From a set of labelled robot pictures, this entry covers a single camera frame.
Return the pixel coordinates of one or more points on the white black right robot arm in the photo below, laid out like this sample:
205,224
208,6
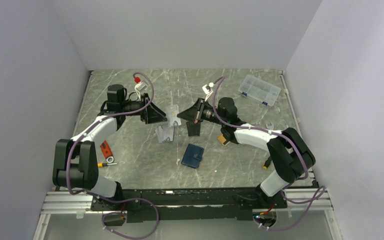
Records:
288,152

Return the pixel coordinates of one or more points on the clear plastic organizer box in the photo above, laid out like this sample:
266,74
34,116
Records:
262,91

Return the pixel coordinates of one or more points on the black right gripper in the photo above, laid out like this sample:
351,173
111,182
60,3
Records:
195,113

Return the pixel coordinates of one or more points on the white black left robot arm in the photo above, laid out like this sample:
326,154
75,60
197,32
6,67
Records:
75,160

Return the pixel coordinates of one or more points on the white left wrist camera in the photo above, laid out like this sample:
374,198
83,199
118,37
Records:
140,85

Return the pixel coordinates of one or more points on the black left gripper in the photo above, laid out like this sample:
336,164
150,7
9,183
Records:
153,114

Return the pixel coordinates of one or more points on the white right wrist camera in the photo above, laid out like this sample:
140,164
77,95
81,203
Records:
208,90

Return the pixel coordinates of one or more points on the silver open-end wrench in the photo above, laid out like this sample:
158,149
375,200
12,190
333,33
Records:
269,126

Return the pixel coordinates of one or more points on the blue leather card holder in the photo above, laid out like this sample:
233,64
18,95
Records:
193,155

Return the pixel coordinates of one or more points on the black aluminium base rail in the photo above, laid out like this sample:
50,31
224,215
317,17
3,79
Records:
181,204

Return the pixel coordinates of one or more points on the red utility knife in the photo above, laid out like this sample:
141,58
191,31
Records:
107,152

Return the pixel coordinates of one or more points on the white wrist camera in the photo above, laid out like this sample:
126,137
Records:
208,90
140,85

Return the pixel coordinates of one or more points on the yellow black small screwdriver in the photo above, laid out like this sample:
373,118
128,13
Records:
267,163

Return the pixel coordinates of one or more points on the black VIP card stack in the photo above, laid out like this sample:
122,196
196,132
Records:
193,129

